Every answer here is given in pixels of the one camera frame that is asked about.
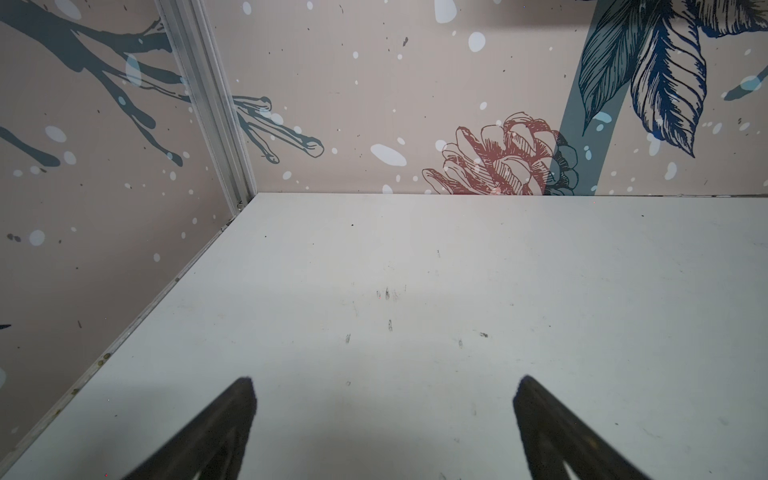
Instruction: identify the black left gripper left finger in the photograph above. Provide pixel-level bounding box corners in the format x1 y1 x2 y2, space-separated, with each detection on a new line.
126 377 257 480

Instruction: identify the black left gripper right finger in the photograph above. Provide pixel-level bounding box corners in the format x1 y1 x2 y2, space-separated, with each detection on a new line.
512 375 648 480

